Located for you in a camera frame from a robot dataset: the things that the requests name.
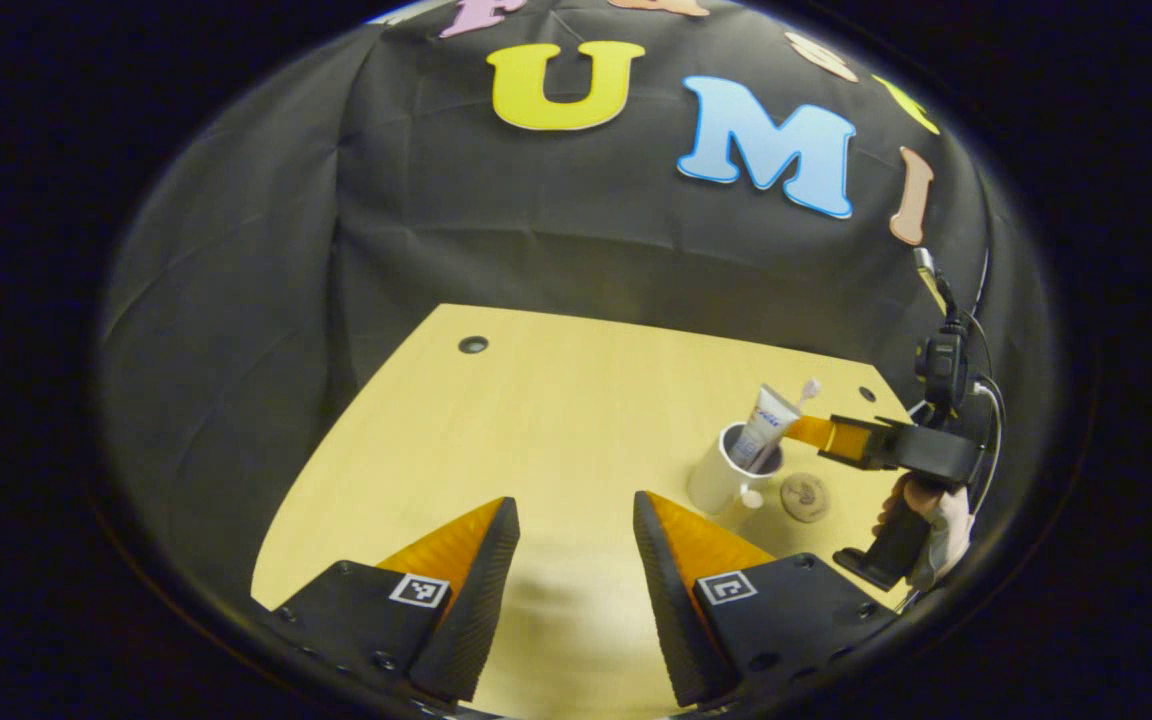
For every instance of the black backdrop cloth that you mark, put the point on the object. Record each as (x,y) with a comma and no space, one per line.
(436,230)

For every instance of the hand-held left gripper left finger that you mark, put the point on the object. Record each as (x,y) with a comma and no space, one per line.
(481,600)

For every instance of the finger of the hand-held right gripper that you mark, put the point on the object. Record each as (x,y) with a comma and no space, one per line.
(856,443)

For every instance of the light wooden desktop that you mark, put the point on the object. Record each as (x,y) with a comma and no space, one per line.
(556,420)

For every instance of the white toothpaste tube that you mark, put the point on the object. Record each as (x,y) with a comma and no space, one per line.
(761,425)

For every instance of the pale pink toothbrush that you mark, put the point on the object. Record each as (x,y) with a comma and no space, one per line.
(809,387)

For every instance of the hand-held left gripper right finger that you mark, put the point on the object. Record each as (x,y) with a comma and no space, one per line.
(671,620)

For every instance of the round brown coaster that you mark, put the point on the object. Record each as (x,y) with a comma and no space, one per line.
(804,498)

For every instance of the white cup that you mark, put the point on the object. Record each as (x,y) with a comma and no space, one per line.
(711,485)

